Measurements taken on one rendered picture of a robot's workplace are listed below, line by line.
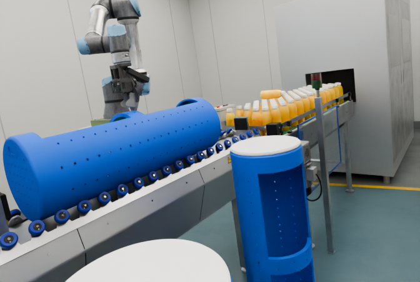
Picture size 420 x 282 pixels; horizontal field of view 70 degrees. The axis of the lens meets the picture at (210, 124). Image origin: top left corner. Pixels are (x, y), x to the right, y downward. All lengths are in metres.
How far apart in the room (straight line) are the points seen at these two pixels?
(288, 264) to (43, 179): 0.90
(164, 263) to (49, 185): 0.56
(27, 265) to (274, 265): 0.83
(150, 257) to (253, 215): 0.68
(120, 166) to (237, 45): 5.43
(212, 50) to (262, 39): 1.14
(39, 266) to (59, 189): 0.22
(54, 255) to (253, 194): 0.68
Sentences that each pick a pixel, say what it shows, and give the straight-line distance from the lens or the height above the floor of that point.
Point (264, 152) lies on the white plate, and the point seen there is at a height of 1.04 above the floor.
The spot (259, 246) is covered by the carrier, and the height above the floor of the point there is 0.67.
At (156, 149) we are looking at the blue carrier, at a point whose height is 1.08.
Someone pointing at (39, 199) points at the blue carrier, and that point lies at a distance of 1.03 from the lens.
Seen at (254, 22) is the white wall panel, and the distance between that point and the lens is 6.26.
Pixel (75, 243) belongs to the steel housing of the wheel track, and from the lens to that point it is 1.12.
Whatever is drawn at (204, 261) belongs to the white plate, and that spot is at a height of 1.04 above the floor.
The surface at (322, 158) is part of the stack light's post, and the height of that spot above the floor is 0.69.
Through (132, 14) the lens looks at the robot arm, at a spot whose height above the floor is 1.71.
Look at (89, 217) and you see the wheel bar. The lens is 1.13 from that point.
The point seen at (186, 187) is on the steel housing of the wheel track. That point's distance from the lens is 1.37.
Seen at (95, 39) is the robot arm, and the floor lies 1.55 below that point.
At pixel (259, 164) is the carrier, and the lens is 1.11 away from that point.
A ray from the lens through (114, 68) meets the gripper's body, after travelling 1.29.
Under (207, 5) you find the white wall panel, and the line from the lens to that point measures 6.77.
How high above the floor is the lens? 1.33
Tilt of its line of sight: 9 degrees down
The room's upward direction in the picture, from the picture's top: 8 degrees counter-clockwise
